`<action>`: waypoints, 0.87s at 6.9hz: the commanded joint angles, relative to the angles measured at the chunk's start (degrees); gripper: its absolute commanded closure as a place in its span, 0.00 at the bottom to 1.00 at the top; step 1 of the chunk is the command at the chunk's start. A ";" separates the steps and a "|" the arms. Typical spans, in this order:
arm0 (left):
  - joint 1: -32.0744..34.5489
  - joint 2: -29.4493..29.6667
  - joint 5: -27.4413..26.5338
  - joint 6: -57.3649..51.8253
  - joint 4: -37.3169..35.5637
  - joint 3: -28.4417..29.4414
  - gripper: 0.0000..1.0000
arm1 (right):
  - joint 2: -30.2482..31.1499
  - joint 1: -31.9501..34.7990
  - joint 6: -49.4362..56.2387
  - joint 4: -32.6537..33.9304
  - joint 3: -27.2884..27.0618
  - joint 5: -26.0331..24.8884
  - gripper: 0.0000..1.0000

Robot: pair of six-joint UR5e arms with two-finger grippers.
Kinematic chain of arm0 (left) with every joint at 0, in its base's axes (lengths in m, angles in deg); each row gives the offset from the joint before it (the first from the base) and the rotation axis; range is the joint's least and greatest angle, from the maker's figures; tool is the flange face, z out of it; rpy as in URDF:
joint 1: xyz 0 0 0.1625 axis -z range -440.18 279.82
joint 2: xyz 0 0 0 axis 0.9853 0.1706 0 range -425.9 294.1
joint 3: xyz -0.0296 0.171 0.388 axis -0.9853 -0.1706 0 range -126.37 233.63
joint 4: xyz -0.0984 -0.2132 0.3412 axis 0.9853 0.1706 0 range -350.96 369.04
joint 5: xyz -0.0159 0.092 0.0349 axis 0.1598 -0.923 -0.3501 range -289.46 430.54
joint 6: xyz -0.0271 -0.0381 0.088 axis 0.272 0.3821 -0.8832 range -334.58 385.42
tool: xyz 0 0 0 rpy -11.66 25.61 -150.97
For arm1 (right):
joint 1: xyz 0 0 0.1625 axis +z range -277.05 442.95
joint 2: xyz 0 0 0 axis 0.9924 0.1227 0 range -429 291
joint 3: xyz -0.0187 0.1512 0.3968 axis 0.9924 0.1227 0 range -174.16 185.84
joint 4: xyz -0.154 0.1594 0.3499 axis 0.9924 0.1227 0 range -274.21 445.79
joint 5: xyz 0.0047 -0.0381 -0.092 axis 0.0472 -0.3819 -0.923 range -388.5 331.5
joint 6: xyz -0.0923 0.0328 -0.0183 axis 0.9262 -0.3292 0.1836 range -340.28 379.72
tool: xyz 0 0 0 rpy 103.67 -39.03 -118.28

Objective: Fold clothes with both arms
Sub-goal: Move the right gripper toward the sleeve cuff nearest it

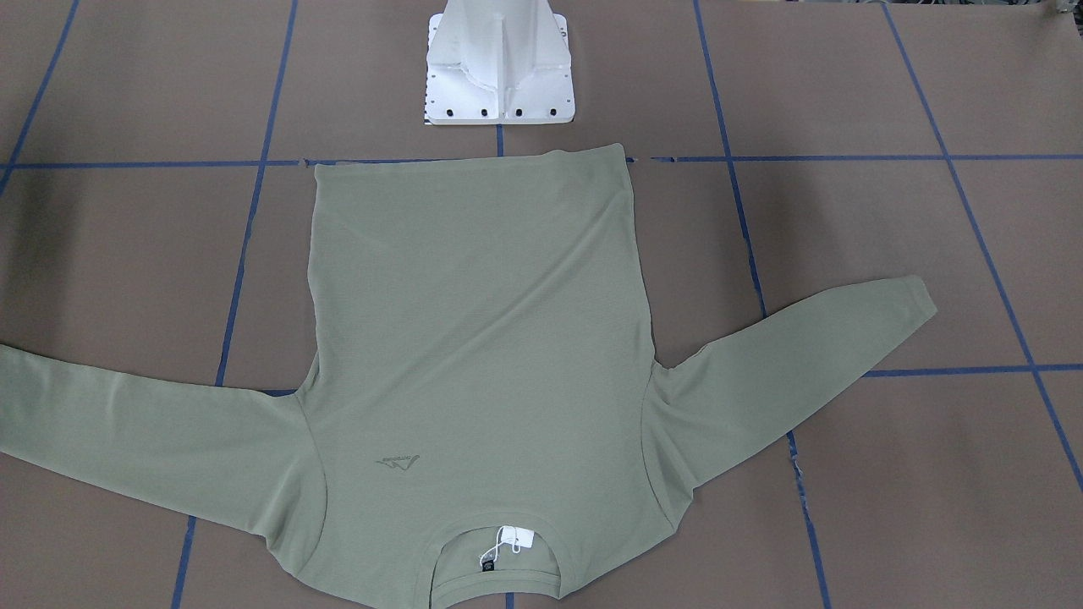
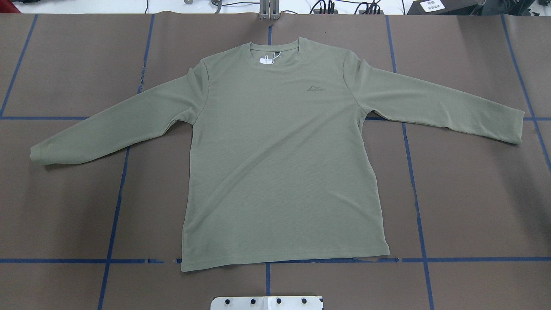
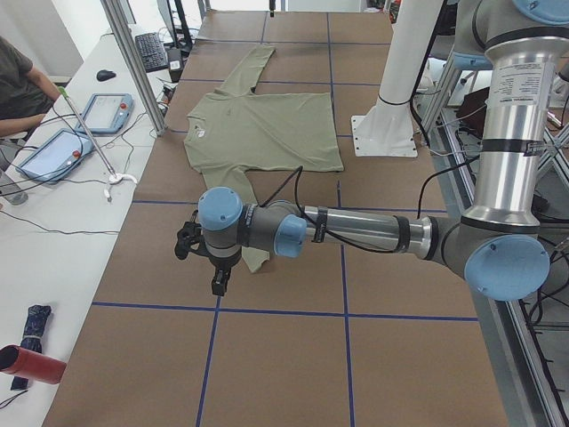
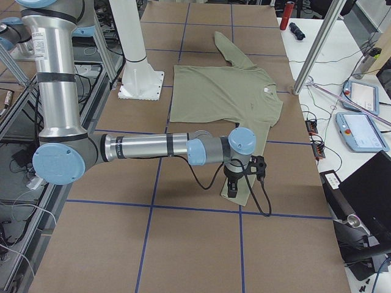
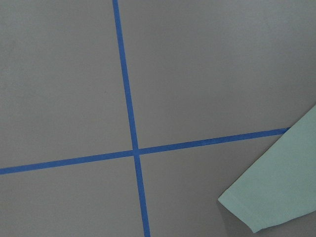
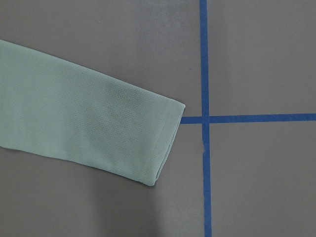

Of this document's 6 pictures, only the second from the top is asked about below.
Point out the olive green long-sleeve shirt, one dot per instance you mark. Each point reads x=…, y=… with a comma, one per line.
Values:
x=278, y=168

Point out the white paper garment tag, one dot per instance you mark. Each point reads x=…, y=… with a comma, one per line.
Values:
x=270, y=60

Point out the white metal mounting plate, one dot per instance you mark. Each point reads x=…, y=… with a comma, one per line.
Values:
x=268, y=303

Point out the black box with label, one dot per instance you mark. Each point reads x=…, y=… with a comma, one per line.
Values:
x=444, y=7

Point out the grey aluminium frame post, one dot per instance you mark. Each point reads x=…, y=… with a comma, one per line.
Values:
x=269, y=9

